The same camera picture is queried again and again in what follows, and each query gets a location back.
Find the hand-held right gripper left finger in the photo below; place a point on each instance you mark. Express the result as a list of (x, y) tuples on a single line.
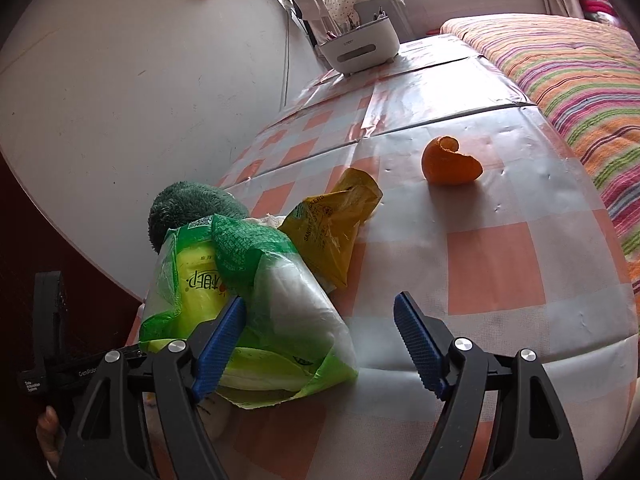
[(220, 350)]

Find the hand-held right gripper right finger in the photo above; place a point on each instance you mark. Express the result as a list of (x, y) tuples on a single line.
[(420, 350)]

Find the green plastic tissue bag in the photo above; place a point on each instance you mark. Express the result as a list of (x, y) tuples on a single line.
[(280, 290)]

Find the green plush ball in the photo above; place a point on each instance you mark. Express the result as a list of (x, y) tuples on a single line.
[(190, 205)]

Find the yellow snack packet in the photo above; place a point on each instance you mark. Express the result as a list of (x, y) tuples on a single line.
[(325, 230)]

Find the person's left hand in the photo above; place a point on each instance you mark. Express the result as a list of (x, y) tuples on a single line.
[(50, 430)]

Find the orange checkered tablecloth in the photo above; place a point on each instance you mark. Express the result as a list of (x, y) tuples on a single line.
[(475, 260)]

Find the orange peel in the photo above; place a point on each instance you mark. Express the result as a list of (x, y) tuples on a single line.
[(445, 167)]

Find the white utensil holder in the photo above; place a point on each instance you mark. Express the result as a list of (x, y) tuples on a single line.
[(355, 50)]

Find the striped colourful bed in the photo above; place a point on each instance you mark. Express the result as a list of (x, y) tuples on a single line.
[(575, 75)]

